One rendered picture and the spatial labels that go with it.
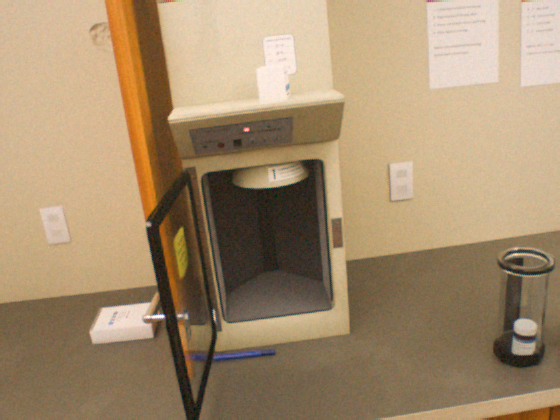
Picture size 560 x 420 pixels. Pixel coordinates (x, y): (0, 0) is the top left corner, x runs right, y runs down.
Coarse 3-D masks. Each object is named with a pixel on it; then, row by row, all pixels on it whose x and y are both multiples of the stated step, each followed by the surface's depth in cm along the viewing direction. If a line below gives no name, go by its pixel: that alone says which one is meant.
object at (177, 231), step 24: (168, 192) 92; (168, 216) 90; (192, 216) 108; (168, 240) 89; (192, 240) 106; (168, 264) 87; (192, 264) 104; (192, 288) 102; (192, 312) 101; (168, 336) 86; (192, 336) 99; (192, 360) 97; (192, 384) 95
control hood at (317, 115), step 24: (312, 96) 98; (336, 96) 95; (168, 120) 95; (192, 120) 95; (216, 120) 96; (240, 120) 97; (312, 120) 100; (336, 120) 101; (192, 144) 102; (288, 144) 107
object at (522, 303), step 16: (512, 256) 106; (528, 256) 105; (544, 256) 102; (512, 288) 101; (528, 288) 99; (544, 288) 99; (512, 304) 102; (528, 304) 100; (544, 304) 101; (512, 320) 103; (528, 320) 101; (544, 320) 103; (512, 336) 104; (528, 336) 102; (512, 352) 105; (528, 352) 104
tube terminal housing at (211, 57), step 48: (192, 0) 99; (240, 0) 99; (288, 0) 100; (192, 48) 102; (240, 48) 102; (192, 96) 105; (240, 96) 105; (336, 144) 110; (336, 192) 113; (336, 288) 121; (240, 336) 123; (288, 336) 124
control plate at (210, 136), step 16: (208, 128) 98; (224, 128) 99; (240, 128) 99; (256, 128) 100; (272, 128) 101; (288, 128) 101; (208, 144) 103; (224, 144) 104; (256, 144) 105; (272, 144) 105
